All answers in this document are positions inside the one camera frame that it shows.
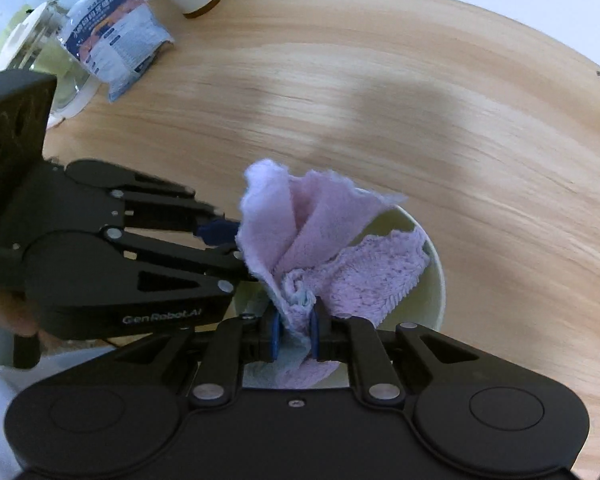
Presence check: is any pink grey cleaning cloth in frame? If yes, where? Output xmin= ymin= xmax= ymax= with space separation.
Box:
xmin=237 ymin=159 xmax=430 ymax=389

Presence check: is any pale yellow bowl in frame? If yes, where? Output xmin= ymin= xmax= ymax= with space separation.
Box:
xmin=242 ymin=207 xmax=446 ymax=389

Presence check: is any person left hand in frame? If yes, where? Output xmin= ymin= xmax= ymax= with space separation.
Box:
xmin=0 ymin=289 xmax=62 ymax=349

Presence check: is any blue white snack packet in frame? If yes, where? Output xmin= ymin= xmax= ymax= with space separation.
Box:
xmin=58 ymin=0 xmax=174 ymax=102

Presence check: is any green glass pitcher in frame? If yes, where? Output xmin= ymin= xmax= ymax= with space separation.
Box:
xmin=0 ymin=0 xmax=100 ymax=128

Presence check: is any black camera box left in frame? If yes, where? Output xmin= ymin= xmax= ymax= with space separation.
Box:
xmin=0 ymin=70 xmax=57 ymax=220

